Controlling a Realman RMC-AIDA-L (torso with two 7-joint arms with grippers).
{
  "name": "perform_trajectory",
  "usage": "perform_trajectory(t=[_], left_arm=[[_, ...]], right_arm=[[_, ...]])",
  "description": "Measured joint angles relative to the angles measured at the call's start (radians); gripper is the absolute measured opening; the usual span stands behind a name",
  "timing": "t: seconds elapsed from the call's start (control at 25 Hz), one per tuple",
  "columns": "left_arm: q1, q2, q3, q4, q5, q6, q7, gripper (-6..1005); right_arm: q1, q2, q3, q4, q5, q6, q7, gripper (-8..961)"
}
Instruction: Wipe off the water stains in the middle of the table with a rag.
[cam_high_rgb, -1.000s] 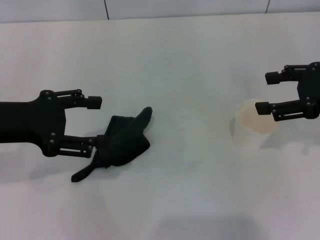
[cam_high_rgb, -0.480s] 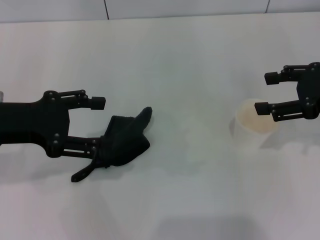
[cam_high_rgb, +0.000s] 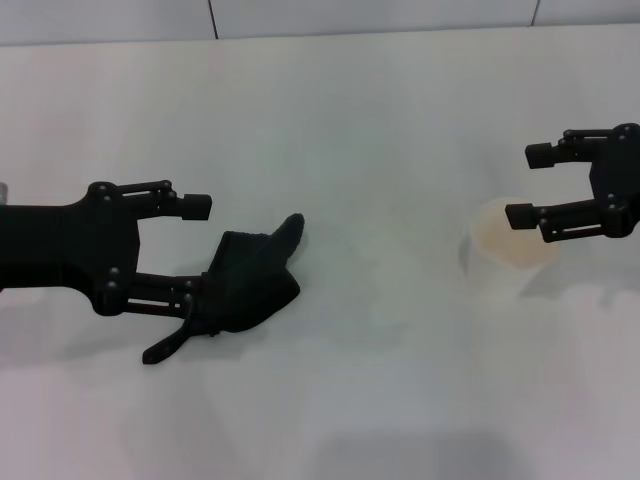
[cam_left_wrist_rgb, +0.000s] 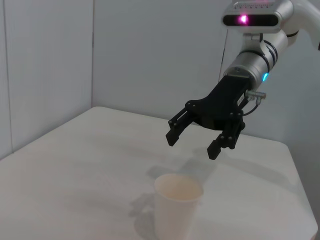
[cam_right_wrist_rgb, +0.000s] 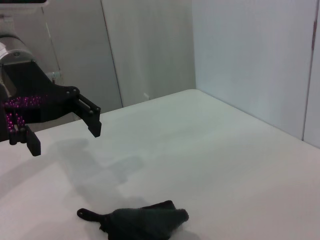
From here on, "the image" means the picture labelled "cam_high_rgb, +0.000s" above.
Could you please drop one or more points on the white paper cup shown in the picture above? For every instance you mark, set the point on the white paper cup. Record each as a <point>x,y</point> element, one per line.
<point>495,275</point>

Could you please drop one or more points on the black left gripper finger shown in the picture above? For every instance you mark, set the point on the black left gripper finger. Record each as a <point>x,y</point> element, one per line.
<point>155,295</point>
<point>196,207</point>

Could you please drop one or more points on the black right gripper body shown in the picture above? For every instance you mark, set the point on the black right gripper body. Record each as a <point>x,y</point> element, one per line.
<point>620,175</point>

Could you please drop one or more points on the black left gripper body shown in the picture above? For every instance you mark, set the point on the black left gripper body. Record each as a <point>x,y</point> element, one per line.
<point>65,245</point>

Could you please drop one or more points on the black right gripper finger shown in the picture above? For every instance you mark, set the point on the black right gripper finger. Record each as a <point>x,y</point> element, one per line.
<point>540,156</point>
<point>575,222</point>

